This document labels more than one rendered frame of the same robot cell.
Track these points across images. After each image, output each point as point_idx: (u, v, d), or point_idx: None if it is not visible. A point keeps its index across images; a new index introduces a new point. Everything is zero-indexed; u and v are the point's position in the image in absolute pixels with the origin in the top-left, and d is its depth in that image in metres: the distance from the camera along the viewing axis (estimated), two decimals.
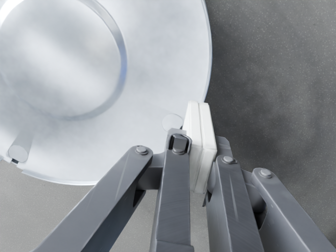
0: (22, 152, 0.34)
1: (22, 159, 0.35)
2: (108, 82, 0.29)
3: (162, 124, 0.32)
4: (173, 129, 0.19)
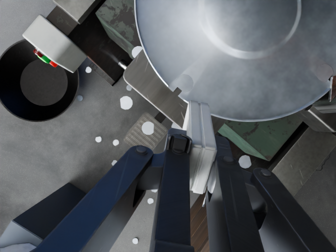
0: None
1: None
2: (228, 38, 0.38)
3: (184, 74, 0.38)
4: (173, 129, 0.19)
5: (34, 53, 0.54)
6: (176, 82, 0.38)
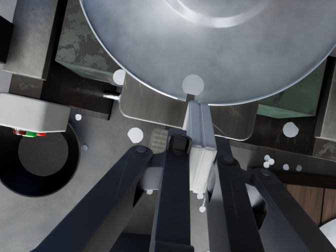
0: (197, 81, 0.31)
1: (198, 90, 0.31)
2: None
3: None
4: (173, 129, 0.19)
5: (16, 134, 0.47)
6: None
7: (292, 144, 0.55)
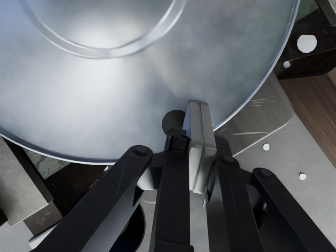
0: None
1: None
2: (41, 3, 0.22)
3: None
4: (173, 129, 0.19)
5: None
6: None
7: None
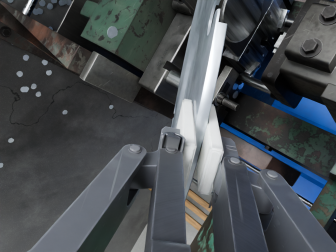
0: None
1: None
2: None
3: None
4: (166, 127, 0.19)
5: None
6: None
7: None
